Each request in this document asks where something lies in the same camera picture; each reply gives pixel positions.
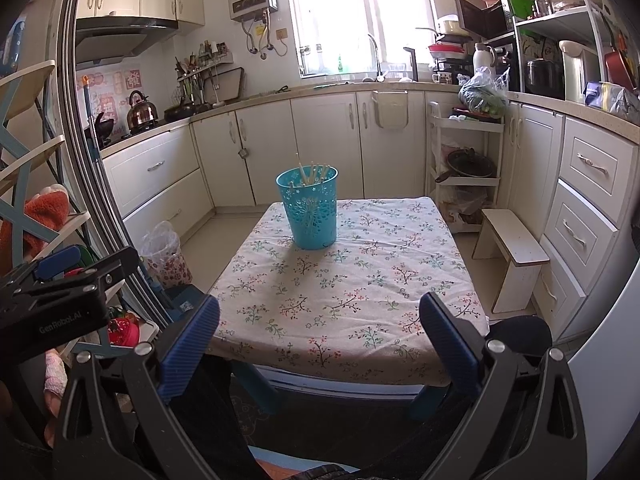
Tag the white and blue shelf rack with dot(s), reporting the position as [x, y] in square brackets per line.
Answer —
[30, 80]

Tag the steel cooking pot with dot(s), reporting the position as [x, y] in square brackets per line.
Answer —
[545, 77]

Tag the green board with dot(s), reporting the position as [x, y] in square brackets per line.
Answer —
[522, 6]

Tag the steel kettle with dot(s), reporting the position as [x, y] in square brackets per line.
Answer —
[142, 115]

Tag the dark framed board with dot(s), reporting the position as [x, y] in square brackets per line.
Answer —
[230, 85]

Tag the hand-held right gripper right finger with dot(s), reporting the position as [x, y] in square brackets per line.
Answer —
[447, 342]

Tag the plastic bags of produce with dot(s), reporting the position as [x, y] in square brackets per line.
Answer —
[465, 207]

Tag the black wok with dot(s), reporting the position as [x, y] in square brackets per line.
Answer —
[105, 130]

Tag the black tap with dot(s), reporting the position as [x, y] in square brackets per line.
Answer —
[412, 65]

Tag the red bowl stack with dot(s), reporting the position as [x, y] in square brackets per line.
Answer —
[445, 51]

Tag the red strawberry toy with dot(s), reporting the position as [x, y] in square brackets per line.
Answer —
[124, 330]

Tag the floral trash bin with bag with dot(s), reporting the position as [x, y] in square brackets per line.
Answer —
[167, 255]

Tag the black pan with lid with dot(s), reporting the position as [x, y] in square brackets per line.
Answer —
[467, 165]

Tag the cream base cabinets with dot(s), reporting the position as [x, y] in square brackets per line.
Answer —
[320, 145]

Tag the wall socket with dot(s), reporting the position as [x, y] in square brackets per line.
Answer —
[282, 34]

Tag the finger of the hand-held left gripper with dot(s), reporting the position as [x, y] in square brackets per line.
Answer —
[60, 262]

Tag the black microwave oven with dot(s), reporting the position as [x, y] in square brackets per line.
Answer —
[480, 17]

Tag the white thermos jug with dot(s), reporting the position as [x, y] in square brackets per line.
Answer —
[482, 62]

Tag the pink fuzzy cloth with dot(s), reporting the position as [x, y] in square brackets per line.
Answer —
[56, 377]

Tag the red frying pan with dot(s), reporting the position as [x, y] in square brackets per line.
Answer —
[620, 67]

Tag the white counter shelf rack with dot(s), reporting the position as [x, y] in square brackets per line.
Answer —
[555, 22]

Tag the white refrigerator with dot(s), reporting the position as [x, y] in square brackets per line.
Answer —
[610, 385]

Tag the wall utensil rack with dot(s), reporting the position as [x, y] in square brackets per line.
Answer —
[200, 70]

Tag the black range hood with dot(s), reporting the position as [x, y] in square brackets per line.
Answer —
[125, 35]

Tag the teal perforated plastic basket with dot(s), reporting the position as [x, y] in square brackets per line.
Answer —
[310, 215]

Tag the patterned mug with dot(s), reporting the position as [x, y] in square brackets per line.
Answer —
[442, 78]

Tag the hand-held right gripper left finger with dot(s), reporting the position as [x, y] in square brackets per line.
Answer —
[190, 345]

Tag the white trolley cart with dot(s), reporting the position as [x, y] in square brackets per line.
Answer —
[435, 160]

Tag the cream drawer unit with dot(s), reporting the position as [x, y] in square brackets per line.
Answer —
[585, 210]

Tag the white wooden stool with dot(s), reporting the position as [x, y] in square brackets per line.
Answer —
[515, 240]

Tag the white electric kettle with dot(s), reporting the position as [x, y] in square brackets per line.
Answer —
[577, 70]

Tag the blue box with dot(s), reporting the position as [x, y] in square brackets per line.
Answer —
[595, 95]

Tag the orange plush toy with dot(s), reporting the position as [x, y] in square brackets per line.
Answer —
[40, 220]

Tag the floral tablecloth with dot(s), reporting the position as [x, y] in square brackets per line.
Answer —
[350, 285]

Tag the white hanging waste bin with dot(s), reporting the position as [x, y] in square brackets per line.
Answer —
[390, 110]

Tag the kitchen window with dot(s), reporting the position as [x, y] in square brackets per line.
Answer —
[360, 15]

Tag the grey sliding door frame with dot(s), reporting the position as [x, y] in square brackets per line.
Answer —
[95, 185]

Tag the black frying pan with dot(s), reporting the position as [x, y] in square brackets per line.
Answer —
[182, 111]

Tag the beige kitchen countertop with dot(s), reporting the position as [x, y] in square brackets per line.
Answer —
[325, 91]

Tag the chrome faucet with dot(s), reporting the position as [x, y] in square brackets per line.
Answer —
[376, 55]

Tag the plastic bag of greens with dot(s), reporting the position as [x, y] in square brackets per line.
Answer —
[482, 95]

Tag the pink wall stickers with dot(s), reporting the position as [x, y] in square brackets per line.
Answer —
[115, 90]

